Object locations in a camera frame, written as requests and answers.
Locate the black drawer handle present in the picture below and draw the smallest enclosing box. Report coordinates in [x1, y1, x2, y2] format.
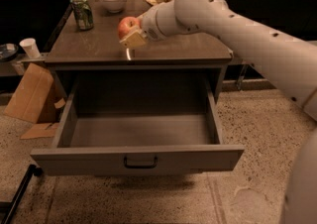
[123, 157, 159, 169]

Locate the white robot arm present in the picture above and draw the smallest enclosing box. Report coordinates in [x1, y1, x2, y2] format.
[118, 0, 317, 224]

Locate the black metal stand leg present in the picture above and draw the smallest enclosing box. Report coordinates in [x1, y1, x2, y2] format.
[0, 165, 43, 224]

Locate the white paper cup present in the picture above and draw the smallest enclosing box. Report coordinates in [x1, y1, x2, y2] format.
[19, 38, 41, 58]

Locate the red apple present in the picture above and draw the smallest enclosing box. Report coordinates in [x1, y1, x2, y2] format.
[118, 17, 140, 40]

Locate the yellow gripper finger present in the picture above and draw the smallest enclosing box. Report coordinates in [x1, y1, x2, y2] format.
[120, 28, 147, 49]

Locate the dark grey cabinet counter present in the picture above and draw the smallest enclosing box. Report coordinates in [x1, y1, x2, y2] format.
[45, 0, 233, 103]

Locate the grey open drawer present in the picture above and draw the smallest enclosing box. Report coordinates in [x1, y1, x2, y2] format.
[32, 80, 244, 176]

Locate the brown cardboard sheet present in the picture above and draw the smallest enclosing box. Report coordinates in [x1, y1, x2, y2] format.
[4, 63, 65, 123]

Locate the flat cardboard piece on floor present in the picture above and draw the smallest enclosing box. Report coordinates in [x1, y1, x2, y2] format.
[21, 123, 58, 140]

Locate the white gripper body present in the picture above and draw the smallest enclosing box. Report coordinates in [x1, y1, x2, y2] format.
[141, 1, 185, 41]

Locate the green soda can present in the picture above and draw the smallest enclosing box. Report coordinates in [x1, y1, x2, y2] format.
[69, 0, 94, 31]

